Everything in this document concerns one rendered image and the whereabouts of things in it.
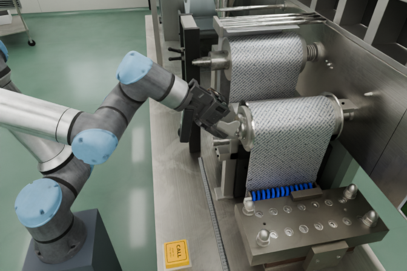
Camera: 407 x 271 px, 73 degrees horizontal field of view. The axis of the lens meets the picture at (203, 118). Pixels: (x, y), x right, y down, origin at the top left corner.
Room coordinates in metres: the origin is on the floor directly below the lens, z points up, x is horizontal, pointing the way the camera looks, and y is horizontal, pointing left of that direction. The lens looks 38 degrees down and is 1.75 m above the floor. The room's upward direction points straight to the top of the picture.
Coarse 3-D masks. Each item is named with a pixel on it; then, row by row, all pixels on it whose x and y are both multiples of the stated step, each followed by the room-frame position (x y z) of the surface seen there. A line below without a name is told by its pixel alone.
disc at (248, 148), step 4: (244, 100) 0.63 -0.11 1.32; (240, 104) 0.66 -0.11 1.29; (244, 104) 0.63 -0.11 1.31; (248, 108) 0.59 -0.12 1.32; (248, 112) 0.59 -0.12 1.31; (252, 116) 0.57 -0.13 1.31; (252, 120) 0.56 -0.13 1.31; (252, 124) 0.56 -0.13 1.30; (252, 128) 0.55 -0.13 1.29; (252, 132) 0.55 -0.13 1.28; (252, 136) 0.54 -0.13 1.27; (252, 140) 0.54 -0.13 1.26; (252, 144) 0.54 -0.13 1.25; (244, 148) 0.59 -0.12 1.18; (248, 148) 0.56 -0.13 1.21; (252, 148) 0.54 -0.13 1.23
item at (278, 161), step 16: (256, 144) 0.55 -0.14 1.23; (272, 144) 0.56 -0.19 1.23; (288, 144) 0.57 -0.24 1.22; (304, 144) 0.58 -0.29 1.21; (320, 144) 0.59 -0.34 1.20; (256, 160) 0.55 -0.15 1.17; (272, 160) 0.56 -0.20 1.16; (288, 160) 0.57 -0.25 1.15; (304, 160) 0.58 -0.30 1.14; (320, 160) 0.59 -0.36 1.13; (256, 176) 0.55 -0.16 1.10; (272, 176) 0.56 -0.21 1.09; (288, 176) 0.57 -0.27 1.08; (304, 176) 0.58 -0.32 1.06
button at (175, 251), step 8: (184, 240) 0.44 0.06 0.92; (168, 248) 0.42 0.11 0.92; (176, 248) 0.42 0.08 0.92; (184, 248) 0.42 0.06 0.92; (168, 256) 0.39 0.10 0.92; (176, 256) 0.39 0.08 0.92; (184, 256) 0.39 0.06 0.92; (168, 264) 0.37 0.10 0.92; (176, 264) 0.38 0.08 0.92; (184, 264) 0.38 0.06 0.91
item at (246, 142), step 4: (332, 104) 0.64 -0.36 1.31; (240, 108) 0.64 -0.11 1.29; (244, 108) 0.61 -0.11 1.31; (240, 112) 0.63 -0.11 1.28; (244, 112) 0.60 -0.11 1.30; (336, 112) 0.62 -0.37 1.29; (244, 116) 0.60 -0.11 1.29; (248, 116) 0.59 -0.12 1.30; (336, 116) 0.61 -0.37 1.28; (248, 120) 0.57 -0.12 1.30; (336, 120) 0.60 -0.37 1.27; (248, 124) 0.57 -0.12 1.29; (336, 124) 0.60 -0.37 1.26; (248, 128) 0.56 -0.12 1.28; (336, 128) 0.60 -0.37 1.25; (248, 132) 0.56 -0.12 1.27; (248, 136) 0.55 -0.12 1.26; (240, 140) 0.61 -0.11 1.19; (244, 140) 0.58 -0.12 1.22; (248, 140) 0.55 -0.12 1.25; (244, 144) 0.58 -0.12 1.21; (248, 144) 0.56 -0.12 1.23
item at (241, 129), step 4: (236, 116) 0.62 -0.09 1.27; (240, 116) 0.60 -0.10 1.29; (240, 120) 0.59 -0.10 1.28; (244, 120) 0.59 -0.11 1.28; (240, 124) 0.58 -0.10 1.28; (244, 124) 0.58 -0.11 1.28; (240, 128) 0.58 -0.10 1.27; (244, 128) 0.58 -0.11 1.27; (240, 132) 0.58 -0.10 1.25; (244, 132) 0.57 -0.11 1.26; (240, 136) 0.57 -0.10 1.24; (244, 136) 0.57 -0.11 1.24
